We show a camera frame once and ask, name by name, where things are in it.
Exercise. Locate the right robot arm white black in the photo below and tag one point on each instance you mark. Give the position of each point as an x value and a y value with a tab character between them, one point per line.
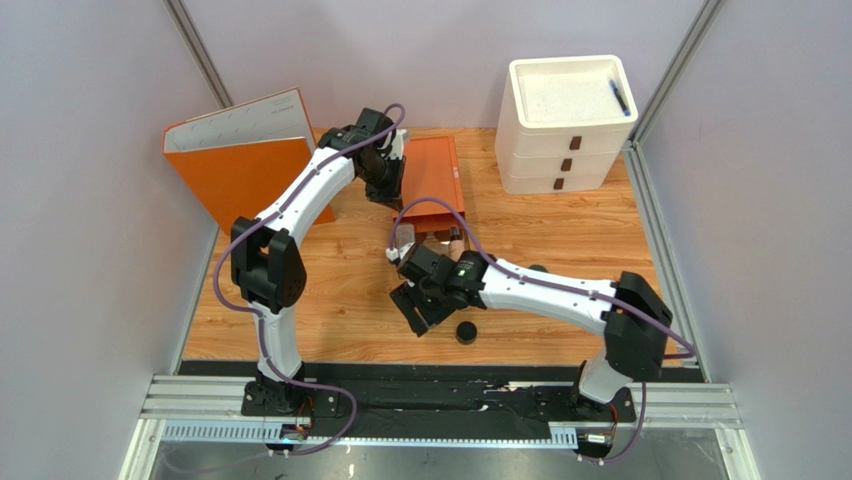
627	314

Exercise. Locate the blue pen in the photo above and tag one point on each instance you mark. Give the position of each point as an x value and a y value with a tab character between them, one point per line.
623	104

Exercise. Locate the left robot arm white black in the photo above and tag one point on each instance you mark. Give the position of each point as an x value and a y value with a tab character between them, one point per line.
266	263

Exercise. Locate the black jar lid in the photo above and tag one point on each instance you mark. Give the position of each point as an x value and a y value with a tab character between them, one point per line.
466	333

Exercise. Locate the clear plastic bottle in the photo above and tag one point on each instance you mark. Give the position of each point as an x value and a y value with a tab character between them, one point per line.
405	234

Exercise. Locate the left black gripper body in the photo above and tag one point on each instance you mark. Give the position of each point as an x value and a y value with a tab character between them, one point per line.
384	170

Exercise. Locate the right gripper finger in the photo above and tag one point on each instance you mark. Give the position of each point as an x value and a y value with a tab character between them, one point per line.
405	303
435	315

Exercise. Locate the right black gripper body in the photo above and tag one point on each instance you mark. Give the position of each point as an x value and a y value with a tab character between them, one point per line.
418	292

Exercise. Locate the orange white ring binder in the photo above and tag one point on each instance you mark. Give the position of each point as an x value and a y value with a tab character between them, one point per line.
239	160

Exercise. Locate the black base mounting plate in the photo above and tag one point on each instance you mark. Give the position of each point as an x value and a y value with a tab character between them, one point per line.
262	398

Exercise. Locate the orange makeup drawer box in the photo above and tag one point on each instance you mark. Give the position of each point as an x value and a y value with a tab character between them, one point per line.
432	170

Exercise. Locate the aluminium rail frame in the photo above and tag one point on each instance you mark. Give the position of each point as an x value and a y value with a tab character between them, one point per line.
430	421

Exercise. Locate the BB cream foundation bottle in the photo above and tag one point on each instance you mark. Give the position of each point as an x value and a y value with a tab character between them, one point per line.
456	245

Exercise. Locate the clear acrylic drawer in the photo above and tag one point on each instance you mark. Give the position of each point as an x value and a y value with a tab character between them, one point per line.
432	236

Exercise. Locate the white three-drawer cabinet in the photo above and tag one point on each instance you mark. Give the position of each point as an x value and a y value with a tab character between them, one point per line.
560	129

